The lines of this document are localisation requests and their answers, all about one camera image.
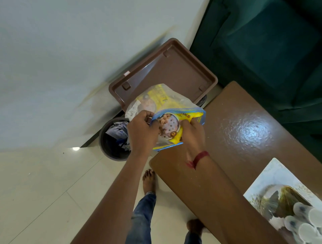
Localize person's left hand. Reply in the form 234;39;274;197
126;109;161;158

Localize person's right hand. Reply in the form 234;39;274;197
180;117;208;162

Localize yellow snack packet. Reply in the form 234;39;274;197
153;112;204;151
137;85;181;111

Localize clear zip bag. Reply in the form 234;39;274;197
125;83;207;153

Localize floral white placemat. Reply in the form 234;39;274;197
243;158;322;244

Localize white ceramic cup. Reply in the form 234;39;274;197
293;202;322;228
283;216;318;244

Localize person's left forearm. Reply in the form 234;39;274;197
70;153;151;244

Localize person's right forearm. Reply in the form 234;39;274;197
194;156;290;244

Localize person's left foot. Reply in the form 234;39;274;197
142;169;156;195

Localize person's foot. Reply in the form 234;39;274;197
186;219;206;237
142;169;156;195

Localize person's blue jeans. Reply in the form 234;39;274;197
125;192;203;244

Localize person's right foot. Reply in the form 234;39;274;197
186;219;206;237

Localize red thread wristband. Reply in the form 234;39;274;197
185;150;210;170

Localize crumpled paper trash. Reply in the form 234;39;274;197
105;122;131;151

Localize black waste bin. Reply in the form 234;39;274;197
98;117;132;162

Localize brown plastic tray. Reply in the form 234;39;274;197
108;38;219;113

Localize leaf print serving tray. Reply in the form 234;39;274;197
254;185;322;244

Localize green velvet sofa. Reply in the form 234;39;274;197
190;0;322;164

